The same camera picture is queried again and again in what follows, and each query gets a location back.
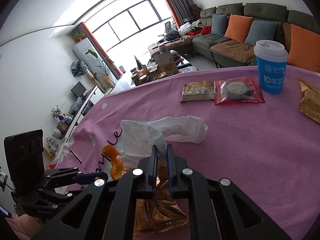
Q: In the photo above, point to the clear plastic bag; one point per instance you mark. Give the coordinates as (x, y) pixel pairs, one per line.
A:
(75, 105)

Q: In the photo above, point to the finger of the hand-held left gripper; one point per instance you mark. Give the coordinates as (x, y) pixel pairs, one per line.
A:
(87, 177)
(62, 197)

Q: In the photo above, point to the wooden rack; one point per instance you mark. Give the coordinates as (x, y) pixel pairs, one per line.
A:
(96, 80)

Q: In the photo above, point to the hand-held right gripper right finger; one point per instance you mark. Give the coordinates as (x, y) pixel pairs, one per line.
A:
(170, 166)

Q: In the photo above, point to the gold foil wrapper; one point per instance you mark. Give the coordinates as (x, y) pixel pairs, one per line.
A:
(160, 212)

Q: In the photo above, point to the pile of light clothes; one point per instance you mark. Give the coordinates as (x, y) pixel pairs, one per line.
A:
(190, 27)

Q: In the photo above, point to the sealed gold snack packet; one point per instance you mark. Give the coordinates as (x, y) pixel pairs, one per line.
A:
(310, 102)

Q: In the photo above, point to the beige cracker packet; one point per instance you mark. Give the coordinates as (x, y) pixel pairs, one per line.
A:
(197, 91)

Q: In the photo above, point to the orange cushion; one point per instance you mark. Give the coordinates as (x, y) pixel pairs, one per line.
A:
(303, 45)
(237, 28)

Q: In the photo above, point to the black bag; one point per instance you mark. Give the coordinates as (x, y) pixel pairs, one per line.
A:
(173, 35)

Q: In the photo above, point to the blue cup with white lid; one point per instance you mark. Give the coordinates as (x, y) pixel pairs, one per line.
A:
(271, 77)

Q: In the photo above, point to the white tissue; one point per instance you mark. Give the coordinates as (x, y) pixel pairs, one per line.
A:
(175, 130)

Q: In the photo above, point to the dark wine bottle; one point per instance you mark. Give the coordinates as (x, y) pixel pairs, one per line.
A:
(137, 62)

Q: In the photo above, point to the bag of wrapped packets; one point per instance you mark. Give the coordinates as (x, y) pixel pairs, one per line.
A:
(53, 143)

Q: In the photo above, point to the small plant in vase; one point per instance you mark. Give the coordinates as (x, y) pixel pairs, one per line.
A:
(57, 112)

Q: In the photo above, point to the red plastic basket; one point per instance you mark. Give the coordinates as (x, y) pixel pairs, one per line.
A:
(50, 166)

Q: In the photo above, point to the red biscuit packet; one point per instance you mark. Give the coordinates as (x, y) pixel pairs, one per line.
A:
(252, 90)

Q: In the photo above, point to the tall leafy houseplant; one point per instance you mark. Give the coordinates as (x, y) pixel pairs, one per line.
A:
(105, 66)

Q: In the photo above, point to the cardboard box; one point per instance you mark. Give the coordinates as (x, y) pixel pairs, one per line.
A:
(48, 153)

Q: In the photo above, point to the small potted plant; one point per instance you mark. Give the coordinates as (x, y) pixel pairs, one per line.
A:
(78, 38)

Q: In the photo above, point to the white standing air conditioner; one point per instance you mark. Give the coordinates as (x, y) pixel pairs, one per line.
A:
(82, 48)

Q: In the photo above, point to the orange peel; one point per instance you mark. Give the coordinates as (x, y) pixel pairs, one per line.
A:
(111, 152)

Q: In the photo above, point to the blue white porcelain jar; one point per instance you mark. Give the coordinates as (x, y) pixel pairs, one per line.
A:
(56, 133)

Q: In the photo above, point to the person's left forearm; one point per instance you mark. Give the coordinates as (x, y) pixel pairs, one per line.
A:
(22, 226)

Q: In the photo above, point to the white low cabinet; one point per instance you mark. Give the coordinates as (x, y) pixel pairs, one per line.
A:
(82, 112)

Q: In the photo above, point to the large blue cushion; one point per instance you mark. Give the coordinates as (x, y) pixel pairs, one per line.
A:
(260, 33)

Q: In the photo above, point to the small brown bin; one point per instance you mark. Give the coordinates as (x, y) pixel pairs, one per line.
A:
(122, 70)

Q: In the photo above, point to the black monitor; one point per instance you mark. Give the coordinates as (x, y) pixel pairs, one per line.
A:
(78, 89)

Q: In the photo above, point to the cluster of jars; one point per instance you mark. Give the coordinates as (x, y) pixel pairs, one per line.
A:
(147, 73)

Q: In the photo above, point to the grey orange curtain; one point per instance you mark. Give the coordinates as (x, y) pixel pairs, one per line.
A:
(100, 52)
(175, 0)

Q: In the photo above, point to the red cloth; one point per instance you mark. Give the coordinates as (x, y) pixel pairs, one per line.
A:
(206, 30)

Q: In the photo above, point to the brown patterned paper bag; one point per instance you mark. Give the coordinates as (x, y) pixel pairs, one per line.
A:
(165, 63)

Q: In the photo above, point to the small blue cushion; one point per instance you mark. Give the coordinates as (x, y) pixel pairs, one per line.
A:
(218, 25)

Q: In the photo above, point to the silver tray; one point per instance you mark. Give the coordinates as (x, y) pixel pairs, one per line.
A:
(186, 69)

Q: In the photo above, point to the brown box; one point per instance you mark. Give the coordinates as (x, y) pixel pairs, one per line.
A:
(195, 10)

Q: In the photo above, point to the dark framed window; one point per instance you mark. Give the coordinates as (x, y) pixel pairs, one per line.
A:
(130, 22)

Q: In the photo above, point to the blue patterned cloth bag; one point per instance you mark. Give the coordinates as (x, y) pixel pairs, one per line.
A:
(78, 68)

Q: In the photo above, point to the dark coffee table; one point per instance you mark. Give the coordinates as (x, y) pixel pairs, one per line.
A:
(185, 63)

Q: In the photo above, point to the wooden box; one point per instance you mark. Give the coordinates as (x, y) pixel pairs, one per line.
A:
(62, 125)

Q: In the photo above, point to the green sectional sofa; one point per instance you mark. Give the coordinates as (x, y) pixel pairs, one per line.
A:
(225, 46)

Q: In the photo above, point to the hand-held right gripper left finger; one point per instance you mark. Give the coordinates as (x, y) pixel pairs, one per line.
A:
(155, 161)

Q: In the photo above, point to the pink printed tablecloth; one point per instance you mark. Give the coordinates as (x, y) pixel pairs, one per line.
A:
(250, 155)

